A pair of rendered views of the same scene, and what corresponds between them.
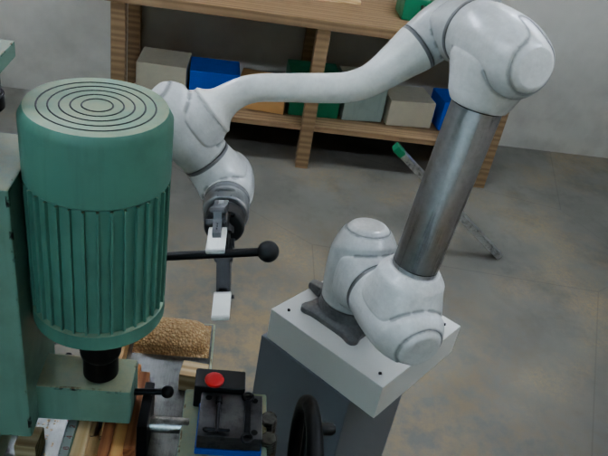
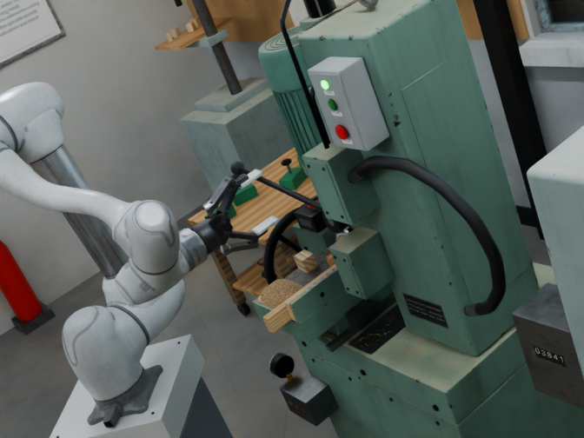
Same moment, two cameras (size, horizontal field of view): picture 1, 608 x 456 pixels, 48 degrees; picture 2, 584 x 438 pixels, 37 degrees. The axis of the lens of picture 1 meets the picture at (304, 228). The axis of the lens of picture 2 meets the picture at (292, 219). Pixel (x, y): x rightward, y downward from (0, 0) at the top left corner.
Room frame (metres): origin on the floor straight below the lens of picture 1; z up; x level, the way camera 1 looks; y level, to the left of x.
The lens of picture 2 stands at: (1.47, 1.98, 1.92)
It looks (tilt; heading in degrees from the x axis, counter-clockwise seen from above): 24 degrees down; 251
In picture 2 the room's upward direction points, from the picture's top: 23 degrees counter-clockwise
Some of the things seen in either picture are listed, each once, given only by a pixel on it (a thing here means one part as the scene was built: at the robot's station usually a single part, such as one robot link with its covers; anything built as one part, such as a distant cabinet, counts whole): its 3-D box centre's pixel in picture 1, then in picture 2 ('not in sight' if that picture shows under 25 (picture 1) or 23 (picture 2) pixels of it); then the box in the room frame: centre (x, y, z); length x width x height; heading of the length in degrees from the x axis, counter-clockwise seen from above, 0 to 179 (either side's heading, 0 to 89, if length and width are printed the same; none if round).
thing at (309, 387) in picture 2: not in sight; (308, 398); (1.00, 0.16, 0.58); 0.12 x 0.08 x 0.08; 98
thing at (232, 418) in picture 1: (227, 409); (320, 208); (0.73, 0.07, 0.99); 0.13 x 0.11 x 0.06; 8
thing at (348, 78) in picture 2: not in sight; (348, 103); (0.81, 0.60, 1.40); 0.10 x 0.06 x 0.16; 98
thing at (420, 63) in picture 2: not in sight; (428, 175); (0.67, 0.55, 1.16); 0.22 x 0.22 x 0.72; 8
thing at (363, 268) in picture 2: not in sight; (361, 262); (0.85, 0.47, 1.02); 0.09 x 0.07 x 0.12; 8
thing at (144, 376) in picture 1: (137, 419); not in sight; (0.73, 0.21, 0.93); 0.16 x 0.02 x 0.05; 8
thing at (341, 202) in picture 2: not in sight; (340, 181); (0.84, 0.50, 1.23); 0.09 x 0.08 x 0.15; 98
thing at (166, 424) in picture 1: (165, 424); not in sight; (0.71, 0.16, 0.95); 0.09 x 0.07 x 0.09; 8
